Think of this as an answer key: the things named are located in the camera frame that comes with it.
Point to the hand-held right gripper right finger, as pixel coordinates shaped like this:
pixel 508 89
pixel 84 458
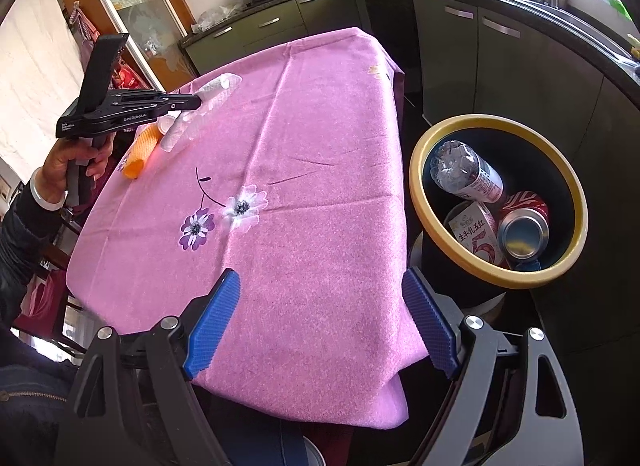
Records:
pixel 430 321

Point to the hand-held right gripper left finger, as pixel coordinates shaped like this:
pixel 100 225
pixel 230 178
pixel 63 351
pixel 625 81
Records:
pixel 212 326

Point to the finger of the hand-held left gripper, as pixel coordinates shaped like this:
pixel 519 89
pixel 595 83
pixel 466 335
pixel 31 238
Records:
pixel 170 103

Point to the clear plastic bag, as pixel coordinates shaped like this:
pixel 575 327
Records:
pixel 182 128

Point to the clear plastic wrapper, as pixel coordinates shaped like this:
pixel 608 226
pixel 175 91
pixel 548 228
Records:
pixel 220 85

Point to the orange foam net sleeve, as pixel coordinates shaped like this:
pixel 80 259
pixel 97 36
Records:
pixel 140 150

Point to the red white milk carton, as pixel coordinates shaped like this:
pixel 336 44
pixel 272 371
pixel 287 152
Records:
pixel 475 238

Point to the aluminium drink can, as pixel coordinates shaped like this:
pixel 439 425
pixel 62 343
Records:
pixel 522 233

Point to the yellow-rimmed black bin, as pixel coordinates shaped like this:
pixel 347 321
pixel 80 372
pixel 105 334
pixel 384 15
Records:
pixel 419 185

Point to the clear plastic bottle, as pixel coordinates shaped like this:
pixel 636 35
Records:
pixel 470 173

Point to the red white crushed can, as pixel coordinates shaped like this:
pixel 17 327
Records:
pixel 525 201

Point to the person's left forearm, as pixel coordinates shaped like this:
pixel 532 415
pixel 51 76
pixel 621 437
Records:
pixel 25 246

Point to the person's left hand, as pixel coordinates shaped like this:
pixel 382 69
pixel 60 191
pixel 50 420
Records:
pixel 55 165

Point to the white plastic cap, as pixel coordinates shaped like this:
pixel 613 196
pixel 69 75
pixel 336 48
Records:
pixel 167 124

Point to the checkered hanging cloth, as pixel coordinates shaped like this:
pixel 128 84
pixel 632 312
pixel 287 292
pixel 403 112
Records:
pixel 85 28

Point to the glass door cabinet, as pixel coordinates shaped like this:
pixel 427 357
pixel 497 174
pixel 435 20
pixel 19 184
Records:
pixel 135 5

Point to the pile of clear plastic bags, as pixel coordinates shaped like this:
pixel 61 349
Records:
pixel 215 18

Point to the green kitchen cabinet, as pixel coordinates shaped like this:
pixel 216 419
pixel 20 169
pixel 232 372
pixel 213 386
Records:
pixel 280 20

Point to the pink floral tablecloth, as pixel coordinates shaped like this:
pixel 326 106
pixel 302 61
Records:
pixel 300 170

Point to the person's jeans leg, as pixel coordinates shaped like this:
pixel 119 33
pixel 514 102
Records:
pixel 25 396

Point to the dark kitchen counter cabinet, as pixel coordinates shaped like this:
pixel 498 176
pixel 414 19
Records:
pixel 450 45

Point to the small yellow object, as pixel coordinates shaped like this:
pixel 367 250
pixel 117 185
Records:
pixel 635 48

